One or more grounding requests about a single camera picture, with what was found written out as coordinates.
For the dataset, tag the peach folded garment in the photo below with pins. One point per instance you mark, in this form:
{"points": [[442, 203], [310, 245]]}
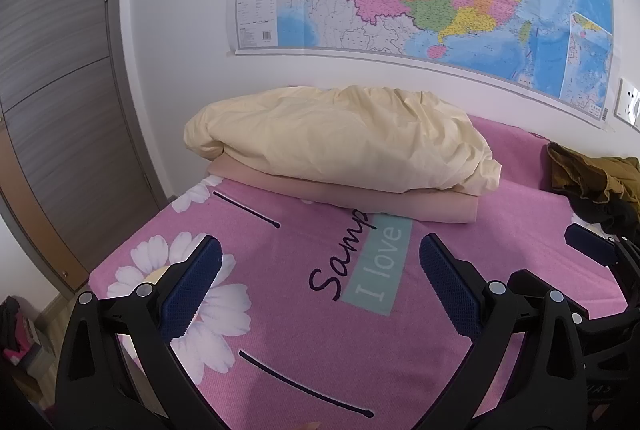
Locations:
{"points": [[350, 197]]}

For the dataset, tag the pink and black object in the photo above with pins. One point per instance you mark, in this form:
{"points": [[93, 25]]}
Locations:
{"points": [[15, 335]]}

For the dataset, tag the olive green garment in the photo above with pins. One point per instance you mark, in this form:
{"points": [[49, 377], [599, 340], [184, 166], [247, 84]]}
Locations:
{"points": [[575, 170]]}

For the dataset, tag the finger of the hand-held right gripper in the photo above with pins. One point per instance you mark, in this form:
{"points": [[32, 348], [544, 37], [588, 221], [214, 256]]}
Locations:
{"points": [[590, 245], [530, 282]]}

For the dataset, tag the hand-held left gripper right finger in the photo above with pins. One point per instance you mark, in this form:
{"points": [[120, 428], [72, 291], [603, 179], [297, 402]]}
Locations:
{"points": [[450, 295]]}

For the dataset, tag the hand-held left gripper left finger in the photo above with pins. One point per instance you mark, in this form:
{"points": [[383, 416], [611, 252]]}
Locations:
{"points": [[192, 290]]}

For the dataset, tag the grey wooden wardrobe door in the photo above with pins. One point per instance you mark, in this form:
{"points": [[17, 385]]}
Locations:
{"points": [[60, 85]]}

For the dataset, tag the cream large garment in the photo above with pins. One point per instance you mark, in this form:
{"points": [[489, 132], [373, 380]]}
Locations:
{"points": [[340, 140]]}

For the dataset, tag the pink floral blanket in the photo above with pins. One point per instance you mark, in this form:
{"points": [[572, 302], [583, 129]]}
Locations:
{"points": [[300, 310]]}

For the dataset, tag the white wall power outlet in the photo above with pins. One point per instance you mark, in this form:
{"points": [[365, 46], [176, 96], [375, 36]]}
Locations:
{"points": [[631, 103]]}

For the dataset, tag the black garment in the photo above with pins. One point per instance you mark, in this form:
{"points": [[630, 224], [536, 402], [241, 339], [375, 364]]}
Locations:
{"points": [[615, 210]]}

